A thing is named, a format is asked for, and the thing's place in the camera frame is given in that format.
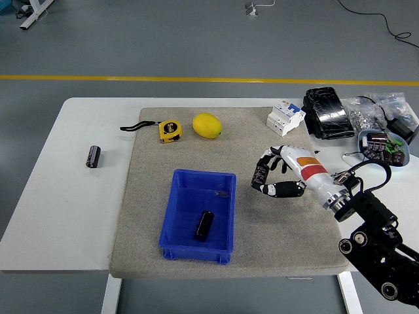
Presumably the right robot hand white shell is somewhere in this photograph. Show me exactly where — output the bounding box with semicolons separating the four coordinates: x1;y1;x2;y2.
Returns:
251;145;345;207

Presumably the black cylindrical battery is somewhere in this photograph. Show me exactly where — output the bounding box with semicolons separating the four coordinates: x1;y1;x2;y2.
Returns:
192;211;214;242
85;145;101;169
251;165;270;188

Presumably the blue plastic box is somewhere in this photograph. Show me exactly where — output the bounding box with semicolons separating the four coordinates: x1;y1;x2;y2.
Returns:
158;168;237;265

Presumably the white circuit breaker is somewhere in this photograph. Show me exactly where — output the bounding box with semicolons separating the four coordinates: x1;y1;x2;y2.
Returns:
266;101;306;137

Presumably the glossy black case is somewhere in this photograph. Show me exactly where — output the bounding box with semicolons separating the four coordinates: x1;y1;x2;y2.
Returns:
301;86;357;141

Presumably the plastic bag of nuts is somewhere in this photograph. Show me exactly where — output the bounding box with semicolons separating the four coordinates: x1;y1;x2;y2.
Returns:
346;96;384;131

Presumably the large brown capacitor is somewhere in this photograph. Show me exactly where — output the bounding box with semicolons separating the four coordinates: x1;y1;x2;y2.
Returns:
366;131;389;147

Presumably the light blue bowl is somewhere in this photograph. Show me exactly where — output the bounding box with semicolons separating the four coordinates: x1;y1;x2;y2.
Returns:
357;129;412;172

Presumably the black power adapter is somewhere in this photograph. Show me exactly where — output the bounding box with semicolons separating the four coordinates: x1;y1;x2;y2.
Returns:
386;117;415;145

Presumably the plastic bag of screws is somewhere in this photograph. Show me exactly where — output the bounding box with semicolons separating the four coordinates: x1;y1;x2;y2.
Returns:
365;92;410;124

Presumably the yellow lemon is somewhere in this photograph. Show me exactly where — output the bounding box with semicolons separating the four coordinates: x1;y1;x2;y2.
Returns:
192;112;223;139

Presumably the grey-brown mat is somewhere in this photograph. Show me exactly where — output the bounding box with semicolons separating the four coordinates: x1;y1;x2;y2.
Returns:
108;107;348;279

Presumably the white table leg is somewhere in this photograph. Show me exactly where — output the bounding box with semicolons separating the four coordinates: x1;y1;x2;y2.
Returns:
337;271;363;314
100;274;122;314

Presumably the yellow tape measure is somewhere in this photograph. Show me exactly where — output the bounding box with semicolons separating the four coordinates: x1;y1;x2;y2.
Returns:
119;120;183;144

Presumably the white table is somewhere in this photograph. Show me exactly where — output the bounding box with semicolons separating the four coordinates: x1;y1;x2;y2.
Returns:
0;97;419;273

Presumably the thin wire loop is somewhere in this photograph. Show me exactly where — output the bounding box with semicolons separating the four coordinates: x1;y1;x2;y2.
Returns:
342;150;367;167

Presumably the black floor cable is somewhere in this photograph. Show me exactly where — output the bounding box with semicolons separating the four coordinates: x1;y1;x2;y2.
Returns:
337;0;419;49

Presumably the silver floor socket with cord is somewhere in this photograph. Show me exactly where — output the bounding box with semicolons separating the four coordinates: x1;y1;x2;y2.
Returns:
244;0;276;17

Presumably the white stand frame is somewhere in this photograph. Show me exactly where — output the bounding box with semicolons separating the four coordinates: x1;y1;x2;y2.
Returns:
19;0;55;31

